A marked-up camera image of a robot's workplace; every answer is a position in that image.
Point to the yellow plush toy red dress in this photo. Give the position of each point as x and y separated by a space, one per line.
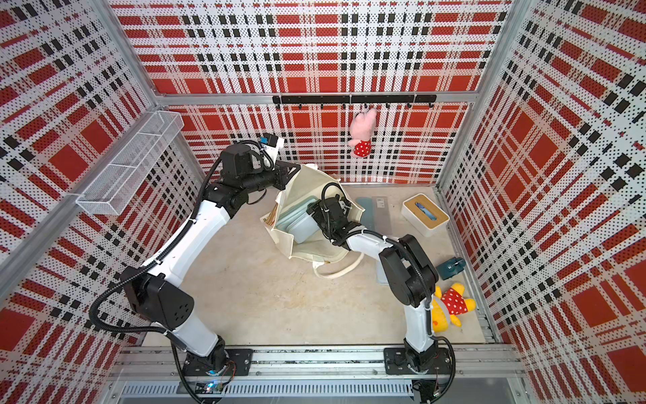
447 306

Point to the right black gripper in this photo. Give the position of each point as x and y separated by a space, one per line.
317 215

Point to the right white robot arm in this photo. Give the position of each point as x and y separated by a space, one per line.
409 273

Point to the small green circuit board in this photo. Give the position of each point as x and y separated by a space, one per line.
208 388

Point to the black wall hook rail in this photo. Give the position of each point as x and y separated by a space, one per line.
362 99

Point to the white wire mesh basket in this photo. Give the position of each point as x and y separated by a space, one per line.
114 187

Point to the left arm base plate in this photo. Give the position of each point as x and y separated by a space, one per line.
235 361

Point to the pink plush pig toy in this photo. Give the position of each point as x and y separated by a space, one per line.
361 132

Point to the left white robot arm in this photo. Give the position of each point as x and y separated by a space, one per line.
154 289

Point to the pale green pencil case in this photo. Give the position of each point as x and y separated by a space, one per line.
294 214

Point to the transparent grey pencil case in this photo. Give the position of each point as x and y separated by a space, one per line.
381 215

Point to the light blue pencil case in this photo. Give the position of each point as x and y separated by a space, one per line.
304 228
380 273

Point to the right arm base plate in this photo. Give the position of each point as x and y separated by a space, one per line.
406 361

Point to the white tissue box wooden lid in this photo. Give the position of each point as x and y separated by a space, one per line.
424 215

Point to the cream floral canvas bag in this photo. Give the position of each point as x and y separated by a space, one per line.
317 250

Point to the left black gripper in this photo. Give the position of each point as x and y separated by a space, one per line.
282 176

